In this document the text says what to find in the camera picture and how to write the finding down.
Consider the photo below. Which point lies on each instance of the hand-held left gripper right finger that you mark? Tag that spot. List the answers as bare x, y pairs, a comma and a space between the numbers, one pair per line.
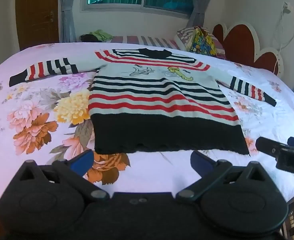
198, 160

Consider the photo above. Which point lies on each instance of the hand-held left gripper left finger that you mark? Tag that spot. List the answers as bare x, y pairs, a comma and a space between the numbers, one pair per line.
83, 160

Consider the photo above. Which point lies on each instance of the striped knit sweater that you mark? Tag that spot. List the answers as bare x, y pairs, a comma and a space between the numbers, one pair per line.
161, 105

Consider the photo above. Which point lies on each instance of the floral bed sheet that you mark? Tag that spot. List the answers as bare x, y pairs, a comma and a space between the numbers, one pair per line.
37, 105

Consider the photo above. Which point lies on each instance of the red and white headboard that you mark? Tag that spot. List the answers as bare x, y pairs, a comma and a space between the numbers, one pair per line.
241, 45

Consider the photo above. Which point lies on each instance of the colourful cartoon cushion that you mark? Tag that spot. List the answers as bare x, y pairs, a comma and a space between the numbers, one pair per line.
201, 42

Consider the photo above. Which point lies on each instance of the black cloth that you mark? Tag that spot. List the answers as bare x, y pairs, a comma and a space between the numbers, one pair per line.
87, 38

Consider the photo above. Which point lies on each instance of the striped pillow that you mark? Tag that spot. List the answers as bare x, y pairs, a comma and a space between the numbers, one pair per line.
186, 36

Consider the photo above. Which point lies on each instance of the green cloth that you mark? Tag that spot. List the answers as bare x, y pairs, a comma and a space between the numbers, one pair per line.
100, 35

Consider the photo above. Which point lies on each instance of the striped bed sheet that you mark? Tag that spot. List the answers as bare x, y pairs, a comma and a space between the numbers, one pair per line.
147, 41

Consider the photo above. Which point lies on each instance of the grey curtain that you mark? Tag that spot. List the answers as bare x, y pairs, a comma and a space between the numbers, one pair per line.
67, 10
199, 2

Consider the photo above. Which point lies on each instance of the brown wooden door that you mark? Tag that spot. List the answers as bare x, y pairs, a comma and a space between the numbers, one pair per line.
37, 12

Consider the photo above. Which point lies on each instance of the white wall plug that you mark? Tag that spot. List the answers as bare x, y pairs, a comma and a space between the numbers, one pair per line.
287, 6

